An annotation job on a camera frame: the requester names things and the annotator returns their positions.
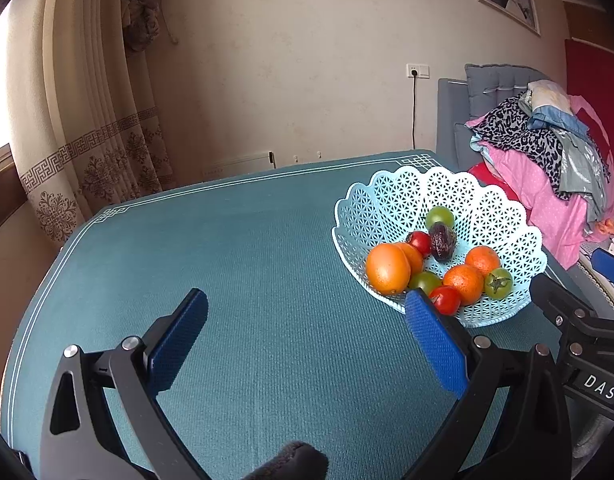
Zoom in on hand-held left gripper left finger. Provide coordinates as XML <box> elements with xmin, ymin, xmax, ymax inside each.
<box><xmin>39</xmin><ymin>287</ymin><xmax>210</xmax><ymax>480</ymax></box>

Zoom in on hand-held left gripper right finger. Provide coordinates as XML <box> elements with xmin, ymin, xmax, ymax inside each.
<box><xmin>397</xmin><ymin>289</ymin><xmax>573</xmax><ymax>480</ymax></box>

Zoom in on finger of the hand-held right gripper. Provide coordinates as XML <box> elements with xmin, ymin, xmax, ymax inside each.
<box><xmin>590</xmin><ymin>247</ymin><xmax>614</xmax><ymax>306</ymax></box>
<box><xmin>530</xmin><ymin>272</ymin><xmax>614</xmax><ymax>341</ymax></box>

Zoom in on large green tomato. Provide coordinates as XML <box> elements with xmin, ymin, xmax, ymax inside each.
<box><xmin>409</xmin><ymin>271</ymin><xmax>443</xmax><ymax>295</ymax></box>

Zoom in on rough-skinned orange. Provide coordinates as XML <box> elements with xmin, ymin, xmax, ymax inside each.
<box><xmin>442</xmin><ymin>264</ymin><xmax>485</xmax><ymax>306</ymax></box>
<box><xmin>464</xmin><ymin>245</ymin><xmax>501</xmax><ymax>276</ymax></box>

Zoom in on smooth orange persimmon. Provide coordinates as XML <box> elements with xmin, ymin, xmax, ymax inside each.
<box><xmin>365</xmin><ymin>243</ymin><xmax>412</xmax><ymax>296</ymax></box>

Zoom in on dark purple wrinkled fruit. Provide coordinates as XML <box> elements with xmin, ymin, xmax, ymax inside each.
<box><xmin>429</xmin><ymin>223</ymin><xmax>458</xmax><ymax>262</ymax></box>

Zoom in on red tomato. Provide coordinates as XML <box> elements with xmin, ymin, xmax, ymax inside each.
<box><xmin>407</xmin><ymin>230</ymin><xmax>433</xmax><ymax>257</ymax></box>
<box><xmin>428</xmin><ymin>285</ymin><xmax>462</xmax><ymax>316</ymax></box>

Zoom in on small green tomato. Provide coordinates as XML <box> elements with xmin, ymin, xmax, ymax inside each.
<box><xmin>425</xmin><ymin>206</ymin><xmax>456</xmax><ymax>231</ymax></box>

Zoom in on light blue lattice basket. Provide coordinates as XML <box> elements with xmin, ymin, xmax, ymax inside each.
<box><xmin>331</xmin><ymin>166</ymin><xmax>549</xmax><ymax>329</ymax></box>

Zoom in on green tomato with stem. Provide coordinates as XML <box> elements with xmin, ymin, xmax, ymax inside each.
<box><xmin>483</xmin><ymin>267</ymin><xmax>514</xmax><ymax>300</ymax></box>

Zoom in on smooth orange fruit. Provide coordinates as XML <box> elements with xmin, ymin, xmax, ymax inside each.
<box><xmin>394</xmin><ymin>241</ymin><xmax>425</xmax><ymax>276</ymax></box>

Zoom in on pile of clothes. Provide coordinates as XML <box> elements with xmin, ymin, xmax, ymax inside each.
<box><xmin>480</xmin><ymin>95</ymin><xmax>610</xmax><ymax>271</ymax></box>

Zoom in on silver grey plastic bag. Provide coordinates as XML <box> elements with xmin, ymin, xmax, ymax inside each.
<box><xmin>557</xmin><ymin>127</ymin><xmax>610</xmax><ymax>191</ymax></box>

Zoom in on light blue garment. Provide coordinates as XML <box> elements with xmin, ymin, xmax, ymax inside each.
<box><xmin>530</xmin><ymin>107</ymin><xmax>590</xmax><ymax>138</ymax></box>

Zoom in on dark cloth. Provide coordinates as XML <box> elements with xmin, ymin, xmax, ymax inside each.
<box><xmin>242</xmin><ymin>441</ymin><xmax>330</xmax><ymax>480</ymax></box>

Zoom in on leopard print cloth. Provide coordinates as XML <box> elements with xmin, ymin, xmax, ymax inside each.
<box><xmin>470</xmin><ymin>97</ymin><xmax>610</xmax><ymax>201</ymax></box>

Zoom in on white garment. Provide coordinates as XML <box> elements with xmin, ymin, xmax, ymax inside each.
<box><xmin>527</xmin><ymin>80</ymin><xmax>570</xmax><ymax>111</ymax></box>

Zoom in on red cloth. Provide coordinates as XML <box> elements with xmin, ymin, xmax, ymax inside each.
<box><xmin>564</xmin><ymin>37</ymin><xmax>614</xmax><ymax>161</ymax></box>

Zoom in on grey padded headboard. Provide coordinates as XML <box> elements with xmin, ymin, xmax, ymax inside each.
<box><xmin>437</xmin><ymin>63</ymin><xmax>553</xmax><ymax>171</ymax></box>

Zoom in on beige patterned curtain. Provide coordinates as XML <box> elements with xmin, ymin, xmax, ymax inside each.
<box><xmin>7</xmin><ymin>0</ymin><xmax>193</xmax><ymax>251</ymax></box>

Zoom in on curtain tieback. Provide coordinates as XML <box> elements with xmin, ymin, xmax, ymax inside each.
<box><xmin>122</xmin><ymin>0</ymin><xmax>180</xmax><ymax>53</ymax></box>

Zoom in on brown wooden window frame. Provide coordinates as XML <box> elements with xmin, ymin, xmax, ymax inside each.
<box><xmin>0</xmin><ymin>142</ymin><xmax>28</xmax><ymax>241</ymax></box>

